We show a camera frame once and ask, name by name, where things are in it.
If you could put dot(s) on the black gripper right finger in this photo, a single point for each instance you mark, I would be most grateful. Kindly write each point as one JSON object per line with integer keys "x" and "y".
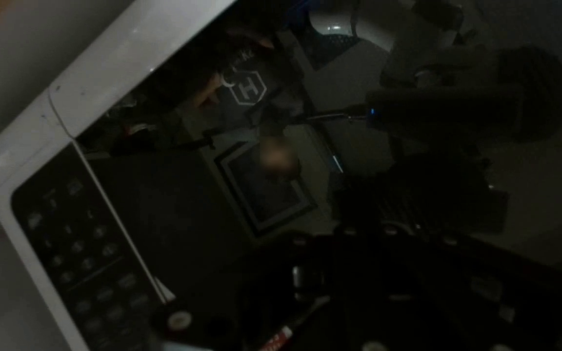
{"x": 477, "y": 305}

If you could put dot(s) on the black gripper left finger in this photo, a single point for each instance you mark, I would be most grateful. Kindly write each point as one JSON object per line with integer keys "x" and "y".
{"x": 262, "y": 305}

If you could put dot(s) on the white microwave oven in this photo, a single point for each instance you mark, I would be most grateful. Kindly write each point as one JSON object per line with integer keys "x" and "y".
{"x": 184, "y": 208}

